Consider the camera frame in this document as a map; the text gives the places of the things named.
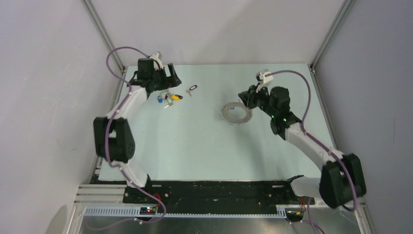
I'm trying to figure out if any pile of removed keys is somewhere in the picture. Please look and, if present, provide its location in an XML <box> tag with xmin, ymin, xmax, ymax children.
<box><xmin>156</xmin><ymin>91</ymin><xmax>183</xmax><ymax>109</ymax></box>

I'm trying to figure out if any aluminium corner frame post right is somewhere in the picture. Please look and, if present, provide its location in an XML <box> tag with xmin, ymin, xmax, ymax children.
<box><xmin>309</xmin><ymin>0</ymin><xmax>356</xmax><ymax>75</ymax></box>

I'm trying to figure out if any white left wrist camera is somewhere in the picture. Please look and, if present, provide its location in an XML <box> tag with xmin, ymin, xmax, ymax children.
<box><xmin>149</xmin><ymin>52</ymin><xmax>164</xmax><ymax>70</ymax></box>

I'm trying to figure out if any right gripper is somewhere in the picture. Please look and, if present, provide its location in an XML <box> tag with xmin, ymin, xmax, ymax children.
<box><xmin>238</xmin><ymin>82</ymin><xmax>277</xmax><ymax>118</ymax></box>

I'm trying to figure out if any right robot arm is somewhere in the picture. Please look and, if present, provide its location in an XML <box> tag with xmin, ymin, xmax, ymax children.
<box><xmin>238</xmin><ymin>85</ymin><xmax>367</xmax><ymax>209</ymax></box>

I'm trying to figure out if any aluminium corner frame post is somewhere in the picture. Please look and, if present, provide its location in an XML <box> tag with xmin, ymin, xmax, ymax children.
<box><xmin>309</xmin><ymin>0</ymin><xmax>356</xmax><ymax>75</ymax></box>
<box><xmin>80</xmin><ymin>0</ymin><xmax>125</xmax><ymax>72</ymax></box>

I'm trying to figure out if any aluminium corner frame post left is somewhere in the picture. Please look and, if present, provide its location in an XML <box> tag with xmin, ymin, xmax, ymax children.
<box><xmin>80</xmin><ymin>0</ymin><xmax>125</xmax><ymax>72</ymax></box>

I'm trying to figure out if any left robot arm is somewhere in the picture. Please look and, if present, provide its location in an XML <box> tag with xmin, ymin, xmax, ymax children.
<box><xmin>93</xmin><ymin>52</ymin><xmax>182</xmax><ymax>203</ymax></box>

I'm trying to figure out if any slotted cable duct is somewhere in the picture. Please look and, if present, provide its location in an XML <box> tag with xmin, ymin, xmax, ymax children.
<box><xmin>84</xmin><ymin>206</ymin><xmax>286</xmax><ymax>218</ymax></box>

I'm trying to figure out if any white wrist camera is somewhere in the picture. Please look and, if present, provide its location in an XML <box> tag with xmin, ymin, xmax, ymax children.
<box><xmin>256</xmin><ymin>69</ymin><xmax>274</xmax><ymax>93</ymax></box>
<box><xmin>149</xmin><ymin>52</ymin><xmax>164</xmax><ymax>70</ymax></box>

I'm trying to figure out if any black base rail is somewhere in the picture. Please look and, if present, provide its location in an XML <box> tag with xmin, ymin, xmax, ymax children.
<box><xmin>123</xmin><ymin>179</ymin><xmax>308</xmax><ymax>214</ymax></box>

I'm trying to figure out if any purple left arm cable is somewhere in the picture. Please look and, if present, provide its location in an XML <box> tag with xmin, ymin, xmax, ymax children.
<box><xmin>84</xmin><ymin>46</ymin><xmax>167</xmax><ymax>232</ymax></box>

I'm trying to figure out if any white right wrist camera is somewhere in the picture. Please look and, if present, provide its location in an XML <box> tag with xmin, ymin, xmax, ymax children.
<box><xmin>256</xmin><ymin>69</ymin><xmax>274</xmax><ymax>93</ymax></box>

